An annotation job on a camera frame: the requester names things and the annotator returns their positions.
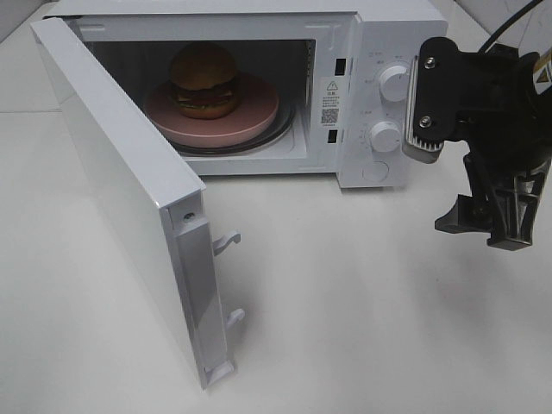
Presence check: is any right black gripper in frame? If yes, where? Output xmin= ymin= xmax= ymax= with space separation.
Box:
xmin=435 ymin=45 xmax=551 ymax=251

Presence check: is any round door release button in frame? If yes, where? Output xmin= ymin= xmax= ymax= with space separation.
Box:
xmin=362 ymin=161 xmax=389 ymax=183

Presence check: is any white timer knob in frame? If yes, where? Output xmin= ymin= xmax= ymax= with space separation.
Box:
xmin=370 ymin=122 xmax=402 ymax=153

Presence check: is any pink round plate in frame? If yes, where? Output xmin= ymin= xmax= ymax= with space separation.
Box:
xmin=144 ymin=72 xmax=282 ymax=149

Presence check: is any burger with sesame-free bun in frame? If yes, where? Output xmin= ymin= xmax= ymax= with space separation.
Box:
xmin=169 ymin=41 xmax=241 ymax=120

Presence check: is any white microwave door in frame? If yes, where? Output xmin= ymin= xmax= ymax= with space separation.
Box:
xmin=31 ymin=18 xmax=245 ymax=387

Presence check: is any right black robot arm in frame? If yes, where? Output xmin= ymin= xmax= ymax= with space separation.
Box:
xmin=435 ymin=46 xmax=551 ymax=251

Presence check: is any upper white power knob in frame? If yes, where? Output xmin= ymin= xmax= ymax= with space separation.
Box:
xmin=379 ymin=62 xmax=410 ymax=103

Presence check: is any white warning label sticker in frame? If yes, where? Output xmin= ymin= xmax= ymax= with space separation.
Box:
xmin=318 ymin=76 xmax=346 ymax=128

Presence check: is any glass microwave turntable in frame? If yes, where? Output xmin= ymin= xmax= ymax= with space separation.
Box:
xmin=169 ymin=101 xmax=295 ymax=156

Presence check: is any white microwave oven body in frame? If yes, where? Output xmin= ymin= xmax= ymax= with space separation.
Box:
xmin=42 ymin=1 xmax=447 ymax=188

